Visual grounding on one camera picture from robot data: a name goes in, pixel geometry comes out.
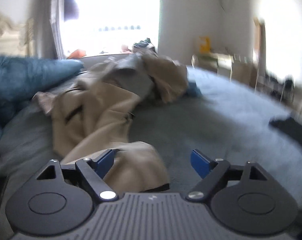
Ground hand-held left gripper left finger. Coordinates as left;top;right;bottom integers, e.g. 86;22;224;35
36;149;119;202

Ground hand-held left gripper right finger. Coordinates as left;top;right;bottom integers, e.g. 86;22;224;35
186;149;269;202

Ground beige zip jacket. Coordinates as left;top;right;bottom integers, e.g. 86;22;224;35
32;62;170;193

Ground grey-blue bed blanket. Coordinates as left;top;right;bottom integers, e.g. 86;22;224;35
0;65;302;240

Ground small teal cloth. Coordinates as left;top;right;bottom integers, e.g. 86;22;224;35
187;81;202;97

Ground tan crumpled garment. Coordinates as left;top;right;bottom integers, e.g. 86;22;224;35
142;54;189;103

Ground grey crumpled garment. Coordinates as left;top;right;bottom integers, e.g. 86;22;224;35
108;55;155;98

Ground black folded garment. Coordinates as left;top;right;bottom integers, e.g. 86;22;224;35
269;116;302;153

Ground cream desk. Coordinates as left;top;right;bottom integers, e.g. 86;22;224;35
192;52;257;85

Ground orange object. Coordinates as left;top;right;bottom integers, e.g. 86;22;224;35
68;49;88;58

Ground yellow box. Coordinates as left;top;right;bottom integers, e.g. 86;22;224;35
199;36;211;53

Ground dark windowsill clutter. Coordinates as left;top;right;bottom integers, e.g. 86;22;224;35
133;39;156;53

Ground tall cardboard box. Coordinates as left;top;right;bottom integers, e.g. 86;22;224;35
254;17;267;63

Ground bright window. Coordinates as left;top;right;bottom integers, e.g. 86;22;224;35
58;0;160;58

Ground grey curtain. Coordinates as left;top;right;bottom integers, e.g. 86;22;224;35
49;0;64;58

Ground cream carved headboard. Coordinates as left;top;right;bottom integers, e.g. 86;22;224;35
0;10;36;55

